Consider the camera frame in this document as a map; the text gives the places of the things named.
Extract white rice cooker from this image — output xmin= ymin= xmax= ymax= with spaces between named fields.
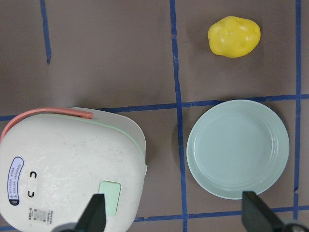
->
xmin=0 ymin=107 xmax=147 ymax=232

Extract yellow toy potato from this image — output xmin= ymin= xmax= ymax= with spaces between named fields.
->
xmin=208 ymin=16 xmax=261 ymax=58

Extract green plate near yellow toy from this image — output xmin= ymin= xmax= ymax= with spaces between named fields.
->
xmin=186 ymin=100 xmax=289 ymax=200

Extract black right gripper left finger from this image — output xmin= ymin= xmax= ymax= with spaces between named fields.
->
xmin=75 ymin=194 xmax=106 ymax=232

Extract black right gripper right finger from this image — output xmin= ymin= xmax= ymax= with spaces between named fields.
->
xmin=241 ymin=191 xmax=284 ymax=232

